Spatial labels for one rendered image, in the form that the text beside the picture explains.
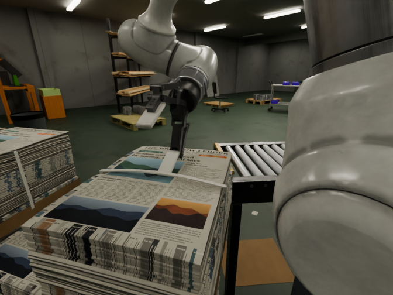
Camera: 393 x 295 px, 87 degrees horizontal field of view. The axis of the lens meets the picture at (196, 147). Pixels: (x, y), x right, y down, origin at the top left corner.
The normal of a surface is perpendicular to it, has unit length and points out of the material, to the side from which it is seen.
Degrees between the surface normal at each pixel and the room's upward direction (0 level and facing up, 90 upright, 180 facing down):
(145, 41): 104
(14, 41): 90
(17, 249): 0
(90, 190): 1
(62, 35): 90
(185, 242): 5
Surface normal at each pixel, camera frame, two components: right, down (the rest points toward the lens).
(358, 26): -0.76, 0.22
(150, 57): -0.15, 0.62
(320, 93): -0.86, -0.36
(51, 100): 0.68, 0.25
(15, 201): 0.97, 0.08
